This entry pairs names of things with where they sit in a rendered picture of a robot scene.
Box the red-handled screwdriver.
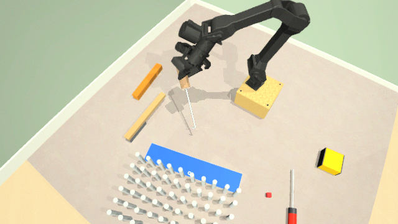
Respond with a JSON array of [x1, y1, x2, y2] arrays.
[[288, 169, 297, 224]]

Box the blue taped strip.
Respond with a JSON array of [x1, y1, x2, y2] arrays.
[[145, 144, 242, 192]]

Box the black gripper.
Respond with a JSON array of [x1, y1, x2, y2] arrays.
[[171, 44, 211, 80]]

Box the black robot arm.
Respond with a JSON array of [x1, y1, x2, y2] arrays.
[[178, 0, 310, 91]]

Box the orange flat bar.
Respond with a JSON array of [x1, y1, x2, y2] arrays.
[[132, 64, 162, 100]]

